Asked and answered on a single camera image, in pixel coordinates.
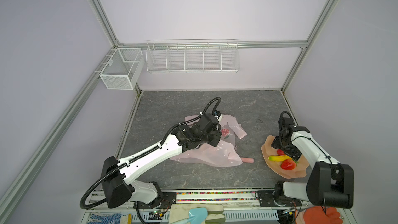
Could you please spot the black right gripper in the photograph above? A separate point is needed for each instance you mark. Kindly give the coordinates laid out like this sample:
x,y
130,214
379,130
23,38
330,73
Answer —
x,y
293,154

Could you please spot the teal plastic trowel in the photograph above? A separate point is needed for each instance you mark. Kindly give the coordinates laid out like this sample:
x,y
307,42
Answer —
x,y
196,216

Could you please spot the red strawberry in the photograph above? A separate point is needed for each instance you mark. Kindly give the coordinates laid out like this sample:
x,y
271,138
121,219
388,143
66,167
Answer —
x,y
288,165

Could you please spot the long white wire shelf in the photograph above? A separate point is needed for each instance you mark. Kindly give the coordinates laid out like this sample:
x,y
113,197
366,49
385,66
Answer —
x,y
193,56

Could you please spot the purple scoop pink handle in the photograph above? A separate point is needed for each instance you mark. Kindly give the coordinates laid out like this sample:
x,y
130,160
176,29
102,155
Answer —
x,y
247,160

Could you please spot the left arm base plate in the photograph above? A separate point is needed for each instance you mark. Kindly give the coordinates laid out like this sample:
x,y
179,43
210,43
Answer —
x,y
163,202

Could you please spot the beige wavy fruit plate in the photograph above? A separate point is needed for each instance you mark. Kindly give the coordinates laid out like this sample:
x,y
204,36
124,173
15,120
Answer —
x,y
298,172

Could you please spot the blue knitted glove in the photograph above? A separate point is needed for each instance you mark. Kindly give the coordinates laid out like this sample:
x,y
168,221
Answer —
x,y
105,219

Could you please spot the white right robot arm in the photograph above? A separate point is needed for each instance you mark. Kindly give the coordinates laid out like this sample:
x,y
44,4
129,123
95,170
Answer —
x,y
330,184

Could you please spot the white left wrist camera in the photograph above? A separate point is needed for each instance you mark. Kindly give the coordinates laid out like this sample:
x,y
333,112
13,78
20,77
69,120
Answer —
x,y
217,114

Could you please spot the orange rubber glove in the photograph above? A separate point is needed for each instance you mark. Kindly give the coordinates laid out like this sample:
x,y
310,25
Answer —
x,y
316,215

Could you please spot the yellow banana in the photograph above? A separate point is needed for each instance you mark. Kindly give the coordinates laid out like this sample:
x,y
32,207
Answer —
x,y
279,158

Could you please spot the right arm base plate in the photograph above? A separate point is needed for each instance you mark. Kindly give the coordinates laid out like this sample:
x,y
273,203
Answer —
x,y
266,199

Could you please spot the beige work glove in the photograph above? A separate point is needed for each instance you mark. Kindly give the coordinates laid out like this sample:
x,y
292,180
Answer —
x,y
215,213

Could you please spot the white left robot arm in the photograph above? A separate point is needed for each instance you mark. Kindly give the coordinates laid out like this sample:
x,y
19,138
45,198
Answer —
x,y
119,179

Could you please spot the pink printed plastic bag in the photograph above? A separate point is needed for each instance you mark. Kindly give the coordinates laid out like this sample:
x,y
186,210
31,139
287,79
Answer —
x,y
224,155

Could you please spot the small white wire basket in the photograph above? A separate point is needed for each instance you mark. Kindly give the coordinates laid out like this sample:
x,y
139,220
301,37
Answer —
x,y
123,69

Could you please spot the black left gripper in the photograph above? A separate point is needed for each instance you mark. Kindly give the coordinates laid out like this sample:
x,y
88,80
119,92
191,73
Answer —
x,y
217,135

